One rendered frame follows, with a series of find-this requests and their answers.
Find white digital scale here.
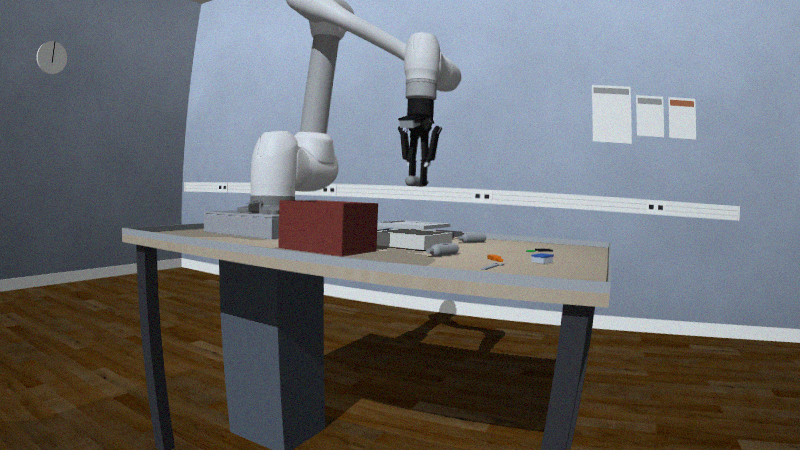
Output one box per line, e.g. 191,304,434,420
377,220,453,251

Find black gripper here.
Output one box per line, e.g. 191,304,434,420
398,98,442,186

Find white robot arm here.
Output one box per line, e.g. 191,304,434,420
237,0,461,214

